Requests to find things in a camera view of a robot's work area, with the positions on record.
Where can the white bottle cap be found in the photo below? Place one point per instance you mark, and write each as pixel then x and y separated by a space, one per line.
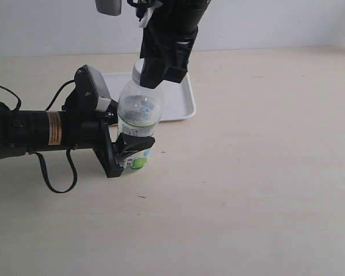
pixel 137 70

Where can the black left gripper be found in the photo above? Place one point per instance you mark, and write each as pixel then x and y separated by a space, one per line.
pixel 91 130

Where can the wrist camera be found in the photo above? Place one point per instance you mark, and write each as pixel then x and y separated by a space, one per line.
pixel 109 7
pixel 91 89

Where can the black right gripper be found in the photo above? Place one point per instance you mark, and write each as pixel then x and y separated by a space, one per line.
pixel 168 39

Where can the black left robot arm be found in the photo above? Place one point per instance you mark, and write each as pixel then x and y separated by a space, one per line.
pixel 29 131

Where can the clear plastic drink bottle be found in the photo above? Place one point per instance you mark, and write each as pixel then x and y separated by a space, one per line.
pixel 139 110

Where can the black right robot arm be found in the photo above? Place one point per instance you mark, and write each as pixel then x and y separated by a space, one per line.
pixel 200 6

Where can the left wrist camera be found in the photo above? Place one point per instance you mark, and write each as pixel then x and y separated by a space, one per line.
pixel 91 89

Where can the white plastic tray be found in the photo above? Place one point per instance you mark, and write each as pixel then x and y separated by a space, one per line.
pixel 179 103

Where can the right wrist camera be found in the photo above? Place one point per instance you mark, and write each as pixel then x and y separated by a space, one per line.
pixel 109 7

